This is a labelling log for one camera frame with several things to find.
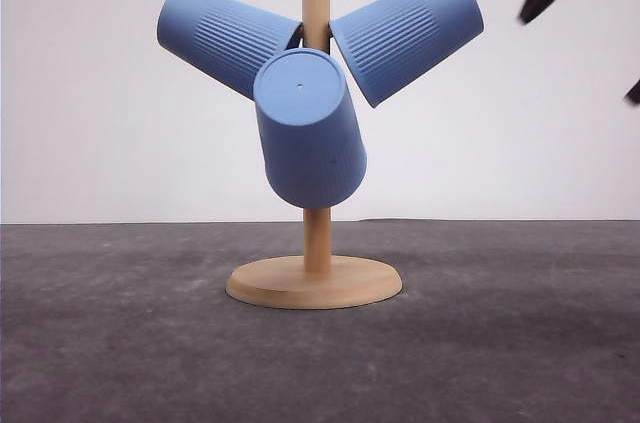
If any blue ribbed cup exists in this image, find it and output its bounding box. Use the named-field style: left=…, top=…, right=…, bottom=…
left=158, top=0, right=303, bottom=98
left=254, top=48, right=368, bottom=209
left=329, top=0, right=484, bottom=108

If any blue ribbed cup front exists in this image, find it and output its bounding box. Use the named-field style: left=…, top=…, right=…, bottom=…
left=254, top=48, right=368, bottom=209

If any wooden cup tree stand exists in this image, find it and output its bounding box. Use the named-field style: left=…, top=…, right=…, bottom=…
left=226, top=0, right=402, bottom=310

